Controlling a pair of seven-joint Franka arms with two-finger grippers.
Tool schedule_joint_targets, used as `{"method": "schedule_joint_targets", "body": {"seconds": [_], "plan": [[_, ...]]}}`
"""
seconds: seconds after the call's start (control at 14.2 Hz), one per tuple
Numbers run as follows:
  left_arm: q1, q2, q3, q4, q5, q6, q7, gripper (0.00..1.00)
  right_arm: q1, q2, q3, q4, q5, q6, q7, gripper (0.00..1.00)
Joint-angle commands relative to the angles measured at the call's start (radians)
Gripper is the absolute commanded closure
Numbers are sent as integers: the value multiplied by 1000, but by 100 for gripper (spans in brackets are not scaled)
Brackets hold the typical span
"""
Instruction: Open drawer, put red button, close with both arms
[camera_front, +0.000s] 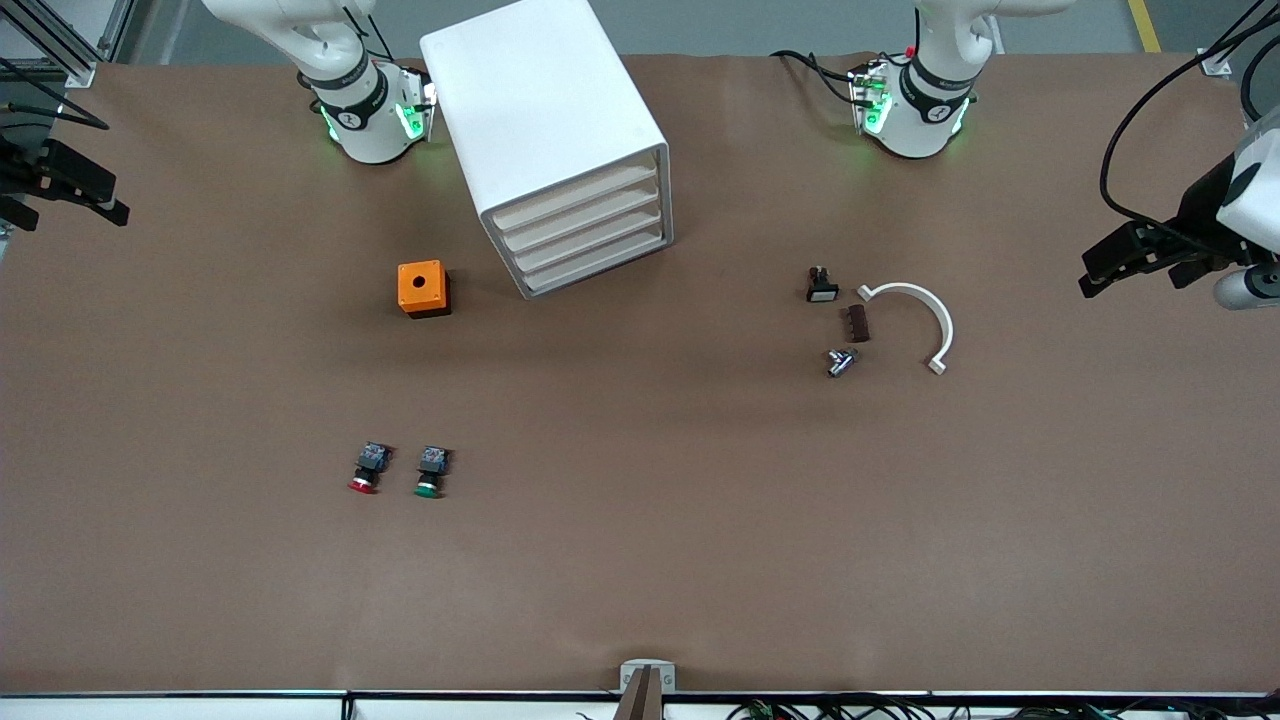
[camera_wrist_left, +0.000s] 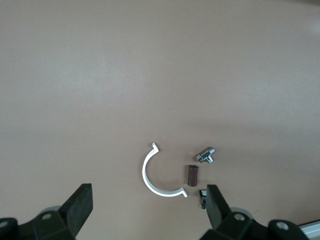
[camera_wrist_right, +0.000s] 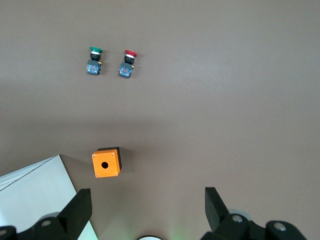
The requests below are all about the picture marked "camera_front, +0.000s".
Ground red push button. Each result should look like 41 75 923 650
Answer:
347 441 392 495

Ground green push button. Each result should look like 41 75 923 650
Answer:
413 445 451 499

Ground orange box with hole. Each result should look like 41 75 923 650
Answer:
397 260 452 319

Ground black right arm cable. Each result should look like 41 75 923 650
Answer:
0 55 111 133

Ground aluminium frame profile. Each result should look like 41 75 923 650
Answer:
0 0 138 89
1198 0 1280 78

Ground white curved bracket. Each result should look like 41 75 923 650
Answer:
857 282 955 377

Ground black base cable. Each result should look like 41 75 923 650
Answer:
343 5 403 67
768 48 863 105

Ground white table edge rail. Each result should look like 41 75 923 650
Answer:
0 688 1280 720

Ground tangled black cables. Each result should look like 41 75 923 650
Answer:
725 695 1280 720

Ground grey metal bracket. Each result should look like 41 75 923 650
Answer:
619 659 677 693

